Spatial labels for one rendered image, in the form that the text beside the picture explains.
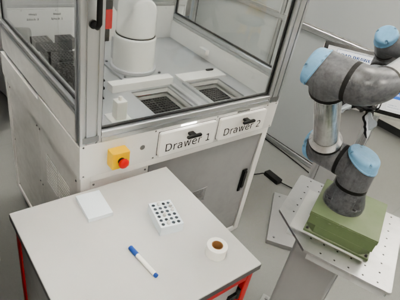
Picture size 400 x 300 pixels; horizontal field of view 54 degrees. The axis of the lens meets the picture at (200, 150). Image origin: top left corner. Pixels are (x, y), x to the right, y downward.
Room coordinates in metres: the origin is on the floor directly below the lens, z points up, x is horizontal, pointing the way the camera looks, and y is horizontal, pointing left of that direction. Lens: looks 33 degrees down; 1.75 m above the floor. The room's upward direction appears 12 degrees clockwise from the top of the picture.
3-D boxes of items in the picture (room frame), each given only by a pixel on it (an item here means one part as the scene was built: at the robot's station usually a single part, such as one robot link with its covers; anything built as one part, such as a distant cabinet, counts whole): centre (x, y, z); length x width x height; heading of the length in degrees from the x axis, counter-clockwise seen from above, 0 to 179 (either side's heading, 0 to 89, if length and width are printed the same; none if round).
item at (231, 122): (1.62, -0.17, 0.87); 0.29 x 0.02 x 0.11; 134
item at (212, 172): (1.78, 0.36, 0.40); 1.03 x 0.95 x 0.80; 134
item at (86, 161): (1.78, 0.37, 0.87); 1.02 x 0.95 x 0.14; 134
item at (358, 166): (1.19, -0.56, 1.03); 0.13 x 0.12 x 0.14; 53
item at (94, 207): (1.00, 0.32, 0.77); 0.13 x 0.09 x 0.02; 40
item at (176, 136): (1.40, 0.06, 0.87); 0.29 x 0.02 x 0.11; 134
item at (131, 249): (0.81, 0.10, 0.77); 0.14 x 0.02 x 0.02; 50
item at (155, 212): (1.01, 0.07, 0.78); 0.12 x 0.08 x 0.04; 33
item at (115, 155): (1.16, 0.29, 0.88); 0.07 x 0.05 x 0.07; 134
